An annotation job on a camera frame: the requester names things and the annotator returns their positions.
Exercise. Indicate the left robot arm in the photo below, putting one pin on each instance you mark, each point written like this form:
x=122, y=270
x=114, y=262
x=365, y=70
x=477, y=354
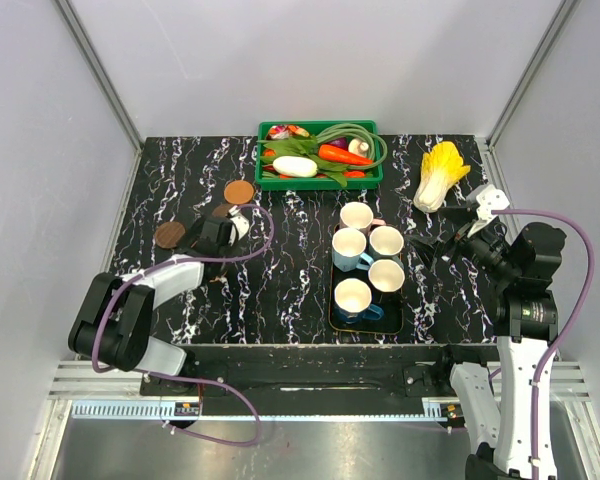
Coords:
x=117, y=311

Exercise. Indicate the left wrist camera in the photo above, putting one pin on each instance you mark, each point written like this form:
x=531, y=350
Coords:
x=240, y=224

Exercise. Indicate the green plastic vegetable tray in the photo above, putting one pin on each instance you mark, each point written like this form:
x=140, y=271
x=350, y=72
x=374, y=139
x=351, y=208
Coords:
x=373, y=176

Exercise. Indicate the light blue cup left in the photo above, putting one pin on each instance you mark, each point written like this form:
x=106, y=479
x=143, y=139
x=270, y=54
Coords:
x=349, y=250

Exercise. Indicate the colourful snack packet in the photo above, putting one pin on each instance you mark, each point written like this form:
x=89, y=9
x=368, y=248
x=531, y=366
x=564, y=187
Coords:
x=286, y=131

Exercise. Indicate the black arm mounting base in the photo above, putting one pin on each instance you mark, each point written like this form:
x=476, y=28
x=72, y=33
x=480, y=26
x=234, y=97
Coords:
x=368, y=381

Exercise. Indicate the white radish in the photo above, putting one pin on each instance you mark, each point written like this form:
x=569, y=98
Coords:
x=295, y=167

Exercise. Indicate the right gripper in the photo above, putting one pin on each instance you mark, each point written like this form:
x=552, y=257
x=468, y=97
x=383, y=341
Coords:
x=465, y=219

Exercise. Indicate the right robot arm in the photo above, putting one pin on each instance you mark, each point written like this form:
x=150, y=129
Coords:
x=510, y=434

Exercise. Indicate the pink cup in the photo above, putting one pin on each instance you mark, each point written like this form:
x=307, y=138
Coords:
x=359, y=216

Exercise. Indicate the green long beans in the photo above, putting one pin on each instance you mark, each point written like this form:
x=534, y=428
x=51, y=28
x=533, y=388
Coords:
x=378, y=147

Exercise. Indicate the grey blue cup right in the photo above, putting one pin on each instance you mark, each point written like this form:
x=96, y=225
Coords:
x=385, y=242

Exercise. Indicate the light brown wooden coaster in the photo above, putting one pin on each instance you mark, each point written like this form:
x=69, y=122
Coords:
x=239, y=192

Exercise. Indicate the yellow napa cabbage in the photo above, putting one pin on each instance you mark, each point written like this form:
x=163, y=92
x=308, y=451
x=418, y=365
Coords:
x=441, y=168

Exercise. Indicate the white cup dark body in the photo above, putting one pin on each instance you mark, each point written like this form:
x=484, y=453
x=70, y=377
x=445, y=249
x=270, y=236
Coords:
x=387, y=277

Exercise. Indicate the white mushroom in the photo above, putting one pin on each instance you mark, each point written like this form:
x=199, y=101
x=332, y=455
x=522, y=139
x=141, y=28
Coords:
x=358, y=147

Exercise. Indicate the orange carrot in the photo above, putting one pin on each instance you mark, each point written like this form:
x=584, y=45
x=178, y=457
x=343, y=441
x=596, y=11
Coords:
x=335, y=154

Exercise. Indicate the dark blue cup front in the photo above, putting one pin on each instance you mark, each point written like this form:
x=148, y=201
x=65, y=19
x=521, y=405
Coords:
x=353, y=302

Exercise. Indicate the dark walnut coaster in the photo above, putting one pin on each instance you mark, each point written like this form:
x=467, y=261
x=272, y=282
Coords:
x=223, y=210
x=168, y=235

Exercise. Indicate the black serving tray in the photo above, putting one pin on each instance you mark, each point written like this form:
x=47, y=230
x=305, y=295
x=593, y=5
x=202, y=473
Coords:
x=390, y=324

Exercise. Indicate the leafy green vegetable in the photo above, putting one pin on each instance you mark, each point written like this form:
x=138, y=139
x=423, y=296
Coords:
x=329, y=177

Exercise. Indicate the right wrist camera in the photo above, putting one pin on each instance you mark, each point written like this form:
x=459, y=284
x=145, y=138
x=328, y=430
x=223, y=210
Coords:
x=485, y=201

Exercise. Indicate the purple onion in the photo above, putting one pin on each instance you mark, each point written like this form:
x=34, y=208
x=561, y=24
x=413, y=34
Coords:
x=341, y=143

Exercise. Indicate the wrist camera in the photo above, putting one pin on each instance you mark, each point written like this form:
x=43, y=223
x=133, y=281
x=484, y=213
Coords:
x=240, y=224
x=485, y=201

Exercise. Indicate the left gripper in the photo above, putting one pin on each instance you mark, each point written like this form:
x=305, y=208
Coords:
x=197, y=233

